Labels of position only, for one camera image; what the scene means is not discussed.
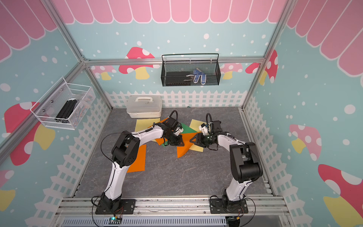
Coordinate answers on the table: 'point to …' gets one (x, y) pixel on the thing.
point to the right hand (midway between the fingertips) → (192, 141)
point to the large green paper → (186, 130)
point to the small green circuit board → (114, 220)
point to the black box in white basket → (66, 110)
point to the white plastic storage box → (144, 106)
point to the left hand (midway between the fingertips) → (182, 146)
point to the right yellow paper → (194, 124)
